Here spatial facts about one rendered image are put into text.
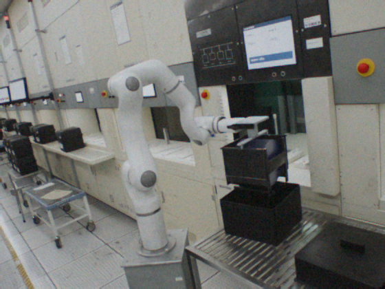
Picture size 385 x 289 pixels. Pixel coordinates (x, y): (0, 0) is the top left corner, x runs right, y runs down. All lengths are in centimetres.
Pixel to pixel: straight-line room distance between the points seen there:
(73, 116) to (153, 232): 333
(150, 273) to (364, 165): 103
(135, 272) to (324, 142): 101
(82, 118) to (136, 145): 335
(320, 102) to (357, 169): 33
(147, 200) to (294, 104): 160
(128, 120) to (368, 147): 99
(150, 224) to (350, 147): 93
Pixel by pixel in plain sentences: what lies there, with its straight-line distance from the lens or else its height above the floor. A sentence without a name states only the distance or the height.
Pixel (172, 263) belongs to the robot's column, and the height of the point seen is 74.
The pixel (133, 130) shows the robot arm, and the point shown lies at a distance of 134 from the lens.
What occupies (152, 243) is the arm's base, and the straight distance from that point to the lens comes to 150.
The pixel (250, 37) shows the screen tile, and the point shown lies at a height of 163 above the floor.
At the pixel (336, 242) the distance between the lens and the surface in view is 127.
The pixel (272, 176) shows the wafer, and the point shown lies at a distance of 144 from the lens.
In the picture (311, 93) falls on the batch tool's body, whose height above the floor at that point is 134.
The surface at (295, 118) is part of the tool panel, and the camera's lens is 268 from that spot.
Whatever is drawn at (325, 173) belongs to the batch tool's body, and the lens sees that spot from 155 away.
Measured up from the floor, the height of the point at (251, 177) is 105.
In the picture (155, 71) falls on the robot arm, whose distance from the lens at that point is 138.
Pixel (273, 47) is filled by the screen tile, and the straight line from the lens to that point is 162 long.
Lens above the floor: 155
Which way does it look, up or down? 14 degrees down
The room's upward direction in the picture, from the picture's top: 10 degrees counter-clockwise
